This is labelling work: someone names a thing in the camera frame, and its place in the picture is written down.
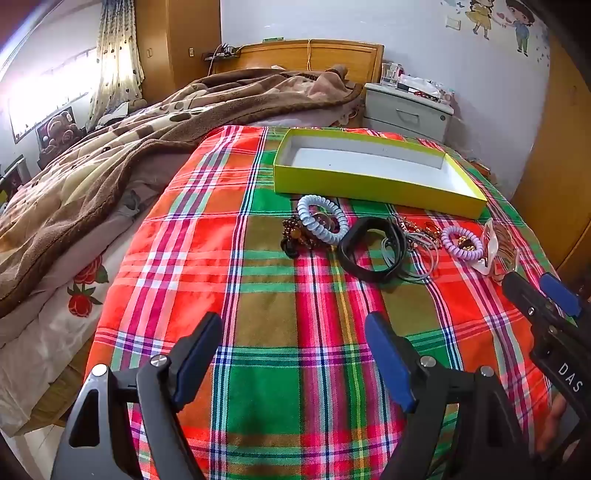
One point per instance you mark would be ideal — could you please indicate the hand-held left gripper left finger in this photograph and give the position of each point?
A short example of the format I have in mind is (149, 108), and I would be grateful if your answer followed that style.
(198, 357)

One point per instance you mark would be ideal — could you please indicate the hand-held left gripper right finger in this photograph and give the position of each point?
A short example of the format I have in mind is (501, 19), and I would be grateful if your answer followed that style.
(390, 360)

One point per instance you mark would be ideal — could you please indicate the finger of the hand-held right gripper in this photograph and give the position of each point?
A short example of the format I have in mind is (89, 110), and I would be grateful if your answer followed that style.
(561, 293)
(526, 300)

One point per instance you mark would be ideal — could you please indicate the brown gold hair claw clip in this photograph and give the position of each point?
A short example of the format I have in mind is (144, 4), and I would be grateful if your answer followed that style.
(505, 258)

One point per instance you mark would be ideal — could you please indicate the small gold black hair clip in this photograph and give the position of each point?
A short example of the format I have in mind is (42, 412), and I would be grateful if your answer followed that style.
(459, 240)

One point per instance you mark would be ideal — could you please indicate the black wrist band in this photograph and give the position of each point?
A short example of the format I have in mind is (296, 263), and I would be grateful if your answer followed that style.
(351, 258)

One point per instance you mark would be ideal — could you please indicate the gold rhinestone hair clip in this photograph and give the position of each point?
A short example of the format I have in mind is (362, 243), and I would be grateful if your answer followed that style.
(418, 227)

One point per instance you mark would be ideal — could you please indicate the brown beaded hair clip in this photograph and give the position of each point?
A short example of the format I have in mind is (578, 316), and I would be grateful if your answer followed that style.
(295, 233)

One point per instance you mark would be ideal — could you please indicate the yellow-green cardboard box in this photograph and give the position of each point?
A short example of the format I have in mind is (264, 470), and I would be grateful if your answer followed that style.
(369, 180)

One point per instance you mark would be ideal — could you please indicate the person's right hand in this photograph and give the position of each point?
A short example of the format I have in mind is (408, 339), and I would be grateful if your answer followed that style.
(551, 424)

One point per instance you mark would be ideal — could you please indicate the red green plaid cloth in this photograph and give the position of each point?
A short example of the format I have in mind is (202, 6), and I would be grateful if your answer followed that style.
(277, 323)

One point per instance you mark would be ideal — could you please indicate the wooden cabinet door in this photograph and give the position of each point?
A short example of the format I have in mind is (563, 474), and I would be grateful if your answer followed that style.
(563, 184)

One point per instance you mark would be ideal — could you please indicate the white floral bedsheet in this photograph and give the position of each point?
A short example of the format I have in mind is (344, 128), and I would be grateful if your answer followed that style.
(55, 318)

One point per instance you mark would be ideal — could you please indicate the white nightstand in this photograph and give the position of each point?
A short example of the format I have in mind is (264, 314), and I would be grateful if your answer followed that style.
(406, 115)

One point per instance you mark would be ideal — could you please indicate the brown fleece blanket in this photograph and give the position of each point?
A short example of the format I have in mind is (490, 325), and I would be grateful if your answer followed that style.
(115, 152)

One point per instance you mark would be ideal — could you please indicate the clutter of small trinkets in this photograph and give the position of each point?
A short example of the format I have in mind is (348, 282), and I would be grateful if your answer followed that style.
(427, 90)

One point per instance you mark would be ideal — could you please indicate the clear acrylic box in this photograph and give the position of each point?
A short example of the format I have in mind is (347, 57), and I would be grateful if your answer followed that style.
(391, 74)

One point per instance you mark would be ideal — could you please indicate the power strip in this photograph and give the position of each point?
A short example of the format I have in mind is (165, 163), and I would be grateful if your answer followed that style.
(221, 51)

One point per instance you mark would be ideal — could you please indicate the spotted curtain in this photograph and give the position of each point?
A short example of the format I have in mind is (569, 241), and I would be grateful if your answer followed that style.
(115, 60)

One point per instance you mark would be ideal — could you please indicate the wooden headboard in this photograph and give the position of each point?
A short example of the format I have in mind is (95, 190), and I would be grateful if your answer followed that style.
(332, 55)

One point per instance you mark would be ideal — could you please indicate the tall wooden wardrobe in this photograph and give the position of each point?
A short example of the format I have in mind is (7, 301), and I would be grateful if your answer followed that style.
(180, 46)

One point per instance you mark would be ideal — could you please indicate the cartoon wall stickers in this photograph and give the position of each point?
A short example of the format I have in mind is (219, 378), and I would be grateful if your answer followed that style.
(503, 23)

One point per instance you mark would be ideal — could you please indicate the white wall outlet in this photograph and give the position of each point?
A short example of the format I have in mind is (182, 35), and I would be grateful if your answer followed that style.
(453, 23)

